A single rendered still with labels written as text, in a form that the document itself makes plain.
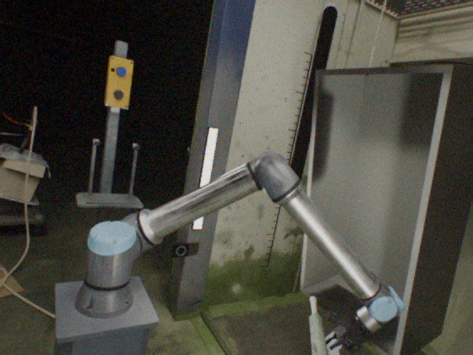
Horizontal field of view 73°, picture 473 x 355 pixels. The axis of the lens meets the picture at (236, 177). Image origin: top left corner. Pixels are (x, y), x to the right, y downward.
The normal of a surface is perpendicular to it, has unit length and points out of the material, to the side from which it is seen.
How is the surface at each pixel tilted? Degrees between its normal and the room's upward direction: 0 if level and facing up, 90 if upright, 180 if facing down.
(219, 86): 90
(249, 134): 90
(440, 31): 90
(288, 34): 90
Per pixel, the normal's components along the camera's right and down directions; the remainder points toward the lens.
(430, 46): -0.86, -0.07
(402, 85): -0.85, 0.15
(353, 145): 0.52, 0.25
